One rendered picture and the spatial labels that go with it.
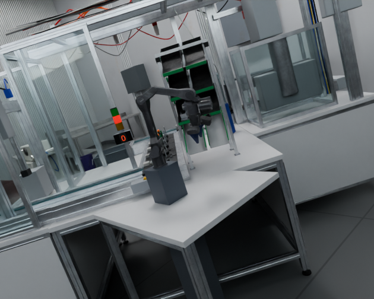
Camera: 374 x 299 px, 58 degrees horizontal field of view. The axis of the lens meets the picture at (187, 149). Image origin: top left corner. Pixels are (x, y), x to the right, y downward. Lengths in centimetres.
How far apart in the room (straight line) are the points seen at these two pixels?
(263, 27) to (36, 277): 248
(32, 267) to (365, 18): 453
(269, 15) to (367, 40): 230
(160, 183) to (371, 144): 202
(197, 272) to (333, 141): 191
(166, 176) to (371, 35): 382
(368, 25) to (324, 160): 244
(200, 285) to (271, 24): 216
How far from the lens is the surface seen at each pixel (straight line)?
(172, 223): 161
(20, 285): 252
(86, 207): 223
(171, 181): 182
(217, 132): 223
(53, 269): 240
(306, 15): 358
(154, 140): 179
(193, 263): 150
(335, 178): 316
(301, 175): 302
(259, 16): 299
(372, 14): 504
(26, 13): 1192
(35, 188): 306
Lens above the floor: 150
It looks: 12 degrees down
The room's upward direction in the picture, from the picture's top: 18 degrees counter-clockwise
